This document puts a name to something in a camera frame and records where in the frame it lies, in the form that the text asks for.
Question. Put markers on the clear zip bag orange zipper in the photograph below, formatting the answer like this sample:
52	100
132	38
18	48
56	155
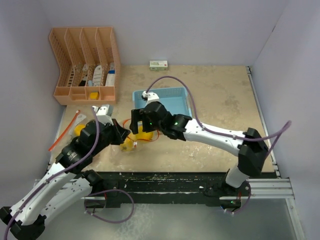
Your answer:
78	117

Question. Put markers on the blue plastic basket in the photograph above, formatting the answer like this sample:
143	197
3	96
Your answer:
175	100

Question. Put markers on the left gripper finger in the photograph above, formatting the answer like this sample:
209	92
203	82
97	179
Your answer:
117	141
120	132

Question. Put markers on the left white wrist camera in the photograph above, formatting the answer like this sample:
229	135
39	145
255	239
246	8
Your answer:
104	113

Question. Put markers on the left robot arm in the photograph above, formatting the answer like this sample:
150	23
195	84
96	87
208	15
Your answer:
64	183

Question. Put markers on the yellow block in organizer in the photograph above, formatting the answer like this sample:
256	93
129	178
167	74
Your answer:
94	96

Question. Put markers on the small yellow pear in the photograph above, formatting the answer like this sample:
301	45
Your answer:
128	146

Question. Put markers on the yellow bell pepper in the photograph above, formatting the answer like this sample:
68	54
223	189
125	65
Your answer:
77	129

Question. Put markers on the orange plastic file organizer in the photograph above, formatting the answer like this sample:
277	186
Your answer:
89	64

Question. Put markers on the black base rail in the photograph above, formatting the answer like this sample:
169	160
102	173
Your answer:
115	188

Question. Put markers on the white blue packet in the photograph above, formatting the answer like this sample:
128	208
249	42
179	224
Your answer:
111	76

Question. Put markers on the white striped packet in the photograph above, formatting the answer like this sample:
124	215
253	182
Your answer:
97	75

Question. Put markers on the small white green box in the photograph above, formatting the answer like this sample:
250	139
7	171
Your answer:
158	65

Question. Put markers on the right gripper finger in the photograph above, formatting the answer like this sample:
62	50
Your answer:
136	116
147	126

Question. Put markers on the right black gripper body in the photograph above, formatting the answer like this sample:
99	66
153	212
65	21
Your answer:
158	126

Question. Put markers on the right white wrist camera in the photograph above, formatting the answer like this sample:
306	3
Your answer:
149	97

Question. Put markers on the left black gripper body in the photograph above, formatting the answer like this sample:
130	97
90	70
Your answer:
110	131

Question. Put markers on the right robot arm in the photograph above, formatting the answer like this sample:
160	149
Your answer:
248	146

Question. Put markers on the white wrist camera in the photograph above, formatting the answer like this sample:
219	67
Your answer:
149	97
104	113

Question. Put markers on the black white packet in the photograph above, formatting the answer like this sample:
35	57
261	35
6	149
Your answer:
84	76

